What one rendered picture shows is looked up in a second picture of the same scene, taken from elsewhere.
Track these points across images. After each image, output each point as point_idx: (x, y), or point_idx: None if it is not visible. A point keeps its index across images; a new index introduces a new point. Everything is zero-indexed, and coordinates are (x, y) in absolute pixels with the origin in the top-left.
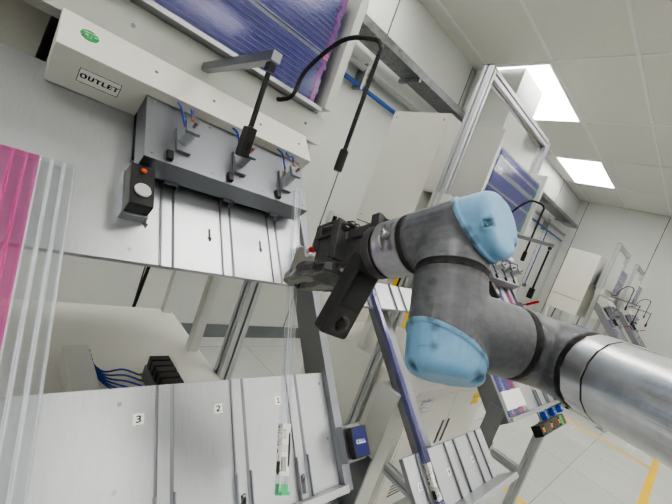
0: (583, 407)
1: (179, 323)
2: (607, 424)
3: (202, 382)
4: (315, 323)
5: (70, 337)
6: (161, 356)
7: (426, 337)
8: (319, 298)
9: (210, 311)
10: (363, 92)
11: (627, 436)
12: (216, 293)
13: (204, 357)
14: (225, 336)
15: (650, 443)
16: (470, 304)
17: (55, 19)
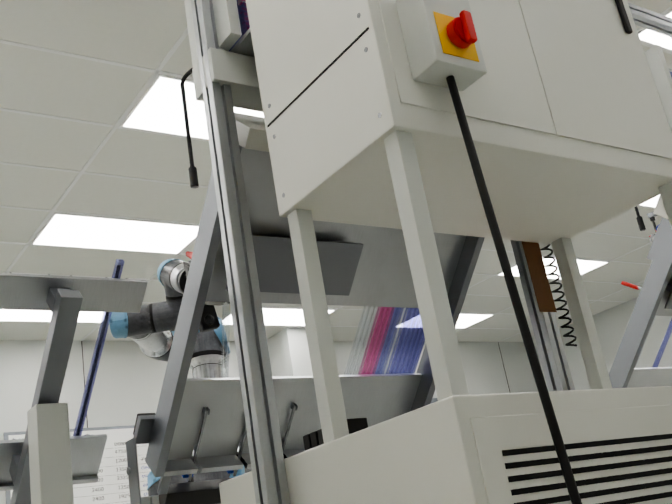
0: (150, 334)
1: (397, 416)
2: (150, 337)
3: (277, 376)
4: (219, 325)
5: None
6: (353, 418)
7: None
8: (180, 309)
9: (311, 359)
10: (188, 120)
11: (151, 338)
12: (305, 323)
13: (307, 450)
14: (273, 394)
15: (154, 337)
16: None
17: None
